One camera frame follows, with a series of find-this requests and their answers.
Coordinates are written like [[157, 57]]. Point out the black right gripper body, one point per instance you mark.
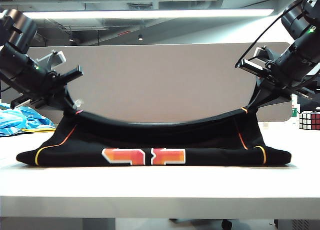
[[297, 63]]

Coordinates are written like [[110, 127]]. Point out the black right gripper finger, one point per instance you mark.
[[258, 90], [272, 97]]

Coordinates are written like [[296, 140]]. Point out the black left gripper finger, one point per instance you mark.
[[58, 104], [69, 102]]

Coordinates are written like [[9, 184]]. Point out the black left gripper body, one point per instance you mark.
[[22, 70]]

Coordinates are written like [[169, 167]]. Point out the black basketball jersey number 35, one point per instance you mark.
[[155, 140]]

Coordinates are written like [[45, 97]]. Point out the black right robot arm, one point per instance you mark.
[[298, 18]]

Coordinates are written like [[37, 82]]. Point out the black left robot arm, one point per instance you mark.
[[21, 28]]

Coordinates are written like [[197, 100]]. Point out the clear tape scrap on finger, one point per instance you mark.
[[77, 103]]

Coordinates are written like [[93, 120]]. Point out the clear bottle green label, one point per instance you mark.
[[294, 111]]

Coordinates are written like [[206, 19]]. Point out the yellow flat item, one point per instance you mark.
[[42, 129]]

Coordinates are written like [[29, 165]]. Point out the Rubik's cube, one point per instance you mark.
[[308, 120]]

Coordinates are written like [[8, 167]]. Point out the blue white plastic bag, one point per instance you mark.
[[15, 120]]

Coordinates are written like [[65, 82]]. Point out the brown fabric desk divider panel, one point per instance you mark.
[[162, 85]]

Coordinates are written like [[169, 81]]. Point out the small round ceiling spotlight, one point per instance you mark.
[[140, 37]]

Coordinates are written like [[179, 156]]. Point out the long white ceiling light strip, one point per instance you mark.
[[150, 14]]

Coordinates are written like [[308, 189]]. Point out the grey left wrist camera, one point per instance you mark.
[[53, 59]]

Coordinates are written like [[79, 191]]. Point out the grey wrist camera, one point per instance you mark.
[[261, 53], [53, 59]]

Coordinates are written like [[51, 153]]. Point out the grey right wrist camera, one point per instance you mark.
[[261, 53]]

